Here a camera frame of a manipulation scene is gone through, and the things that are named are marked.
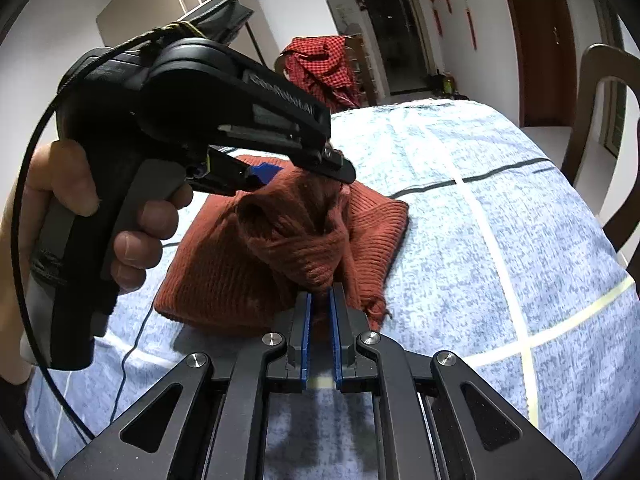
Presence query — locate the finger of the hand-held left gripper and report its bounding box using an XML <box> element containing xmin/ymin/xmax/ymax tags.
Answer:
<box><xmin>187</xmin><ymin>146</ymin><xmax>282</xmax><ymax>197</ymax></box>
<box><xmin>294</xmin><ymin>141</ymin><xmax>357</xmax><ymax>185</ymax></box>

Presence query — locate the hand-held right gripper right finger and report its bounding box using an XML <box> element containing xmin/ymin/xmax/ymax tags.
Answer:
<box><xmin>329</xmin><ymin>282</ymin><xmax>583</xmax><ymax>480</ymax></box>

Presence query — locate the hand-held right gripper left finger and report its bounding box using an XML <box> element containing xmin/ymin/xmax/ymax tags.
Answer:
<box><xmin>57</xmin><ymin>292</ymin><xmax>314</xmax><ymax>480</ymax></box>

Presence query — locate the rust red knit sweater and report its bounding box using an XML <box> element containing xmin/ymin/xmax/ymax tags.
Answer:
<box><xmin>154</xmin><ymin>154</ymin><xmax>410</xmax><ymax>338</ymax></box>

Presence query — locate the person's left forearm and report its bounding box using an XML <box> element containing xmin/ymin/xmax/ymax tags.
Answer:
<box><xmin>0</xmin><ymin>185</ymin><xmax>36</xmax><ymax>386</ymax></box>

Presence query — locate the person's left hand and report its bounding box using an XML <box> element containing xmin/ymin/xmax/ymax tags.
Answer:
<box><xmin>25</xmin><ymin>139</ymin><xmax>195</xmax><ymax>297</ymax></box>

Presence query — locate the beige tall cabinet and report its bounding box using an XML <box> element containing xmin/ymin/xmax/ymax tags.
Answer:
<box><xmin>96</xmin><ymin>0</ymin><xmax>211</xmax><ymax>52</ymax></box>

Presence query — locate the red plaid garment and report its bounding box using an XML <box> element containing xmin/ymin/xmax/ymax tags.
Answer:
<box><xmin>280</xmin><ymin>35</ymin><xmax>362</xmax><ymax>111</ymax></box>

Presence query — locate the yellow bottle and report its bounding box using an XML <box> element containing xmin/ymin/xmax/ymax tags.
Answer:
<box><xmin>431</xmin><ymin>72</ymin><xmax>459</xmax><ymax>99</ymax></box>

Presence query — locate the dark glass door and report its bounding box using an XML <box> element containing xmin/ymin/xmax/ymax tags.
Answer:
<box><xmin>344</xmin><ymin>0</ymin><xmax>437</xmax><ymax>97</ymax></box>

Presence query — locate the blue plaid tablecloth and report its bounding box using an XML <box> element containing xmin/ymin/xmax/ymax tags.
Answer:
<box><xmin>25</xmin><ymin>99</ymin><xmax>640</xmax><ymax>480</ymax></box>

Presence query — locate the brown wooden door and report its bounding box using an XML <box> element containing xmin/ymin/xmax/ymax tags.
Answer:
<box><xmin>495</xmin><ymin>0</ymin><xmax>576</xmax><ymax>129</ymax></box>

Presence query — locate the thick black cable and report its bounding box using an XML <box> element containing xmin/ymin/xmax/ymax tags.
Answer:
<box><xmin>17</xmin><ymin>22</ymin><xmax>211</xmax><ymax>443</ymax></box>

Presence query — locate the thin black cable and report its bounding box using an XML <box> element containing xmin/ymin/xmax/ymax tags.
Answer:
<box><xmin>110</xmin><ymin>242</ymin><xmax>168</xmax><ymax>423</ymax></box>

